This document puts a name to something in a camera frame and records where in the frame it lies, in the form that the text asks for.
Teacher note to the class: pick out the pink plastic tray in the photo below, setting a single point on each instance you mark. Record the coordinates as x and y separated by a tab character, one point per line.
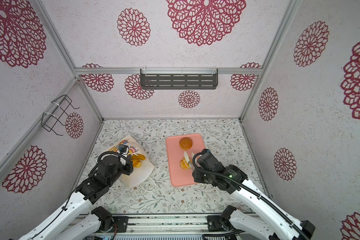
178	176

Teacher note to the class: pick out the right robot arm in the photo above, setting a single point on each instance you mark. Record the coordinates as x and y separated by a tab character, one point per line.
273	223

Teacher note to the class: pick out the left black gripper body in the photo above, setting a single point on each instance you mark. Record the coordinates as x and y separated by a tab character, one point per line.
122	169

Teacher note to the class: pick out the orange fake bread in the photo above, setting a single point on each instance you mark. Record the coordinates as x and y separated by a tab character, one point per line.
136	163

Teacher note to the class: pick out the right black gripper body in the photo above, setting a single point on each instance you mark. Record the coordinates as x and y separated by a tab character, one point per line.
206	178

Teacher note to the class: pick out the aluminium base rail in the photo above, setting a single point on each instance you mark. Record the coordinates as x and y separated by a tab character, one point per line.
164	224

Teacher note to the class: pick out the grey wall shelf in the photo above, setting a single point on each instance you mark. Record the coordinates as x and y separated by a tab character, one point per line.
179	80

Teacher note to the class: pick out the yellow croissant bread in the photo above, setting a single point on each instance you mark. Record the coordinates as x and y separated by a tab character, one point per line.
138	157

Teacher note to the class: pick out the yellow fake bread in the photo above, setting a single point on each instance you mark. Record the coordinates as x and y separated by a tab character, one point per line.
184	164

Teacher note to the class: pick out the round brown bun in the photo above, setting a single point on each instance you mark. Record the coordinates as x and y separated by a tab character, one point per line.
186	143

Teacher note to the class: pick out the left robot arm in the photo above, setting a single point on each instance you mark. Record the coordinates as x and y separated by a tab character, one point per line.
80	200

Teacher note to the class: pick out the black wire rack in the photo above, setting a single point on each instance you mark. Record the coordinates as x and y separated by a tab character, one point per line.
53	118

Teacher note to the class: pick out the white paper bag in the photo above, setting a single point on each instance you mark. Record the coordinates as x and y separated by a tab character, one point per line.
141	177

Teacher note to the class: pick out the metal tongs white tips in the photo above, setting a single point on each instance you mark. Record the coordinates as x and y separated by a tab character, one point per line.
189	160

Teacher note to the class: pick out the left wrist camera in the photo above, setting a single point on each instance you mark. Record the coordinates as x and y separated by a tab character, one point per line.
123	149

